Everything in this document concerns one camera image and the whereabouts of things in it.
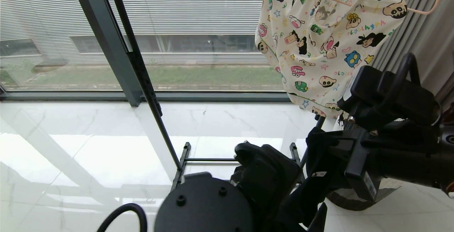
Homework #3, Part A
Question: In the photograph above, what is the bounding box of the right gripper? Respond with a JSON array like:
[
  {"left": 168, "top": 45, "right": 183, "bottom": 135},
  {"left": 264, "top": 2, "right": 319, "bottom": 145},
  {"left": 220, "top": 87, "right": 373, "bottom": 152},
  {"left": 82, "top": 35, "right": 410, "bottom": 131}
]
[{"left": 346, "top": 128, "right": 454, "bottom": 202}]

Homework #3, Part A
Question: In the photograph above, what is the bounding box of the cream printed garment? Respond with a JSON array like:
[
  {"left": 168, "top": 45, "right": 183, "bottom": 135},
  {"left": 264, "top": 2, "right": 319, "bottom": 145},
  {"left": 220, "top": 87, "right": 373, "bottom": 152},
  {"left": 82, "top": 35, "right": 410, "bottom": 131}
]
[{"left": 255, "top": 0, "right": 409, "bottom": 119}]

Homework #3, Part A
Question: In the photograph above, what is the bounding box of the black cable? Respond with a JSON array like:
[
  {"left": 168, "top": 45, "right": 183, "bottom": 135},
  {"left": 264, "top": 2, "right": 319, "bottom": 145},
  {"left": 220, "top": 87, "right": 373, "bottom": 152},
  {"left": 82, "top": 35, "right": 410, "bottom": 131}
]
[
  {"left": 379, "top": 53, "right": 421, "bottom": 112},
  {"left": 96, "top": 203, "right": 148, "bottom": 232}
]

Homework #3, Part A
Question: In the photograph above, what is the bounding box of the black clothes rack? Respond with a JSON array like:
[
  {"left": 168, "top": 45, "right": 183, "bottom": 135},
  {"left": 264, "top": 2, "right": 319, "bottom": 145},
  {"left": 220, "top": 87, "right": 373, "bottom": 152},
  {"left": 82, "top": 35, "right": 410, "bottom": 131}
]
[{"left": 106, "top": 0, "right": 326, "bottom": 192}]

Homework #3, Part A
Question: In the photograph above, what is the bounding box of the window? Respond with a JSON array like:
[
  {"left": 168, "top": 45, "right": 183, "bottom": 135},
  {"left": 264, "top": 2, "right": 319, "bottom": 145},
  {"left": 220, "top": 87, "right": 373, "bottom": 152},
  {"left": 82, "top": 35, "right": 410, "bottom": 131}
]
[{"left": 0, "top": 0, "right": 295, "bottom": 107}]

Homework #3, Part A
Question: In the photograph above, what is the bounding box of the white laundry basket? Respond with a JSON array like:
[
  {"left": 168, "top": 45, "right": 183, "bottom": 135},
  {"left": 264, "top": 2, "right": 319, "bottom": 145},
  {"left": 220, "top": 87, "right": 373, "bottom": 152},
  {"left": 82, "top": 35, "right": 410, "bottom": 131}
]
[{"left": 326, "top": 111, "right": 402, "bottom": 211}]

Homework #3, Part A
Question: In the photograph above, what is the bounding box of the black garment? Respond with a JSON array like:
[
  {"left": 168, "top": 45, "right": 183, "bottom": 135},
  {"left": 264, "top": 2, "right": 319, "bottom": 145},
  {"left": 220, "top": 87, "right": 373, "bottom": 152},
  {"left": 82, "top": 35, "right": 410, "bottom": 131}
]
[{"left": 277, "top": 127, "right": 356, "bottom": 232}]

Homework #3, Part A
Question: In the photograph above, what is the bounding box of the beige curtain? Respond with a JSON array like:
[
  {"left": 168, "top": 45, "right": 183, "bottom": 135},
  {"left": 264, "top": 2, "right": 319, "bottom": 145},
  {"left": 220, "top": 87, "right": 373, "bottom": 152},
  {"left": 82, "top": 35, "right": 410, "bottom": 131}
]
[{"left": 369, "top": 0, "right": 454, "bottom": 112}]

